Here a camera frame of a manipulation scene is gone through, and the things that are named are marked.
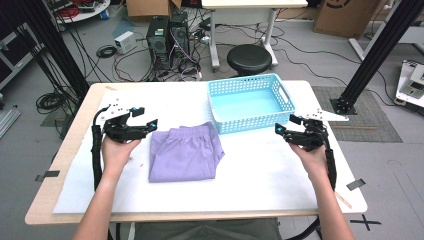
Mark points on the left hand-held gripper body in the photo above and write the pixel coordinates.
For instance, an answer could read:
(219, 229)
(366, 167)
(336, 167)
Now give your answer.
(121, 130)

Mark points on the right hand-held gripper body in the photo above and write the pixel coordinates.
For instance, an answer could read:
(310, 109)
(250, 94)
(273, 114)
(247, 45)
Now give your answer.
(311, 136)

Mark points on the light blue plastic basket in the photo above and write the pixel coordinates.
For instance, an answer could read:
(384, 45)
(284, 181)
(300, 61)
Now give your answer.
(246, 105)

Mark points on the purple pants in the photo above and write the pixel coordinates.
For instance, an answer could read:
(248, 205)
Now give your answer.
(185, 153)

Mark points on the person's left hand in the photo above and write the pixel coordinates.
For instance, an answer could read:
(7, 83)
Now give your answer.
(115, 156)

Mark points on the person's right hand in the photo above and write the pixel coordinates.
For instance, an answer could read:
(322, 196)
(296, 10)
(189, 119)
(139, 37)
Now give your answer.
(315, 163)

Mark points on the grey floor mat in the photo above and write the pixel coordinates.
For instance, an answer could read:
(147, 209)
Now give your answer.
(370, 126)

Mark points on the white table sheet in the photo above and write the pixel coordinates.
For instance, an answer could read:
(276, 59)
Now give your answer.
(250, 180)

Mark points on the black tape strip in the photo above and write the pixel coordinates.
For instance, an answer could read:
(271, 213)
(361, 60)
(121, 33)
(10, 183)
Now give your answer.
(356, 184)
(50, 174)

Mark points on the thin wooden stick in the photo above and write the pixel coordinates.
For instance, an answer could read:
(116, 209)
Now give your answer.
(343, 200)

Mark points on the small white box device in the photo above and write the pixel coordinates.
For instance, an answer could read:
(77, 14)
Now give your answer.
(125, 41)

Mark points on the black round stool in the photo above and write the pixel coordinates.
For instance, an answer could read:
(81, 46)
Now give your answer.
(249, 59)

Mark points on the open black computer tower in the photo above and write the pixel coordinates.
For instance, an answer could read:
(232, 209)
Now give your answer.
(179, 40)

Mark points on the black metal stand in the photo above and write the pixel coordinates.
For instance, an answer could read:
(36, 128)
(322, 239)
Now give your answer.
(376, 56)
(56, 43)

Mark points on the round white table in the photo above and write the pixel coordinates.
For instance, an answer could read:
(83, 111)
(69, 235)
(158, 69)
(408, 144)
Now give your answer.
(90, 13)

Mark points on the white machine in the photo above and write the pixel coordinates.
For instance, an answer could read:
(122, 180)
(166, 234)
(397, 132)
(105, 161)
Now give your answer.
(411, 86)

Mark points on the large printed cardboard box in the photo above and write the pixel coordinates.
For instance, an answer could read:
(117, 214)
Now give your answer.
(346, 16)

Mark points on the person's grey lap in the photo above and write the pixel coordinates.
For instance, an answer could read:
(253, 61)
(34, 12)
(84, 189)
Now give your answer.
(206, 230)

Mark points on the white desk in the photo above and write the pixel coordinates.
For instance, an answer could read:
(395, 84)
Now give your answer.
(253, 3)

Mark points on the grey metal rack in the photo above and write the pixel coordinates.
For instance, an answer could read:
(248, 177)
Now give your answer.
(13, 56)

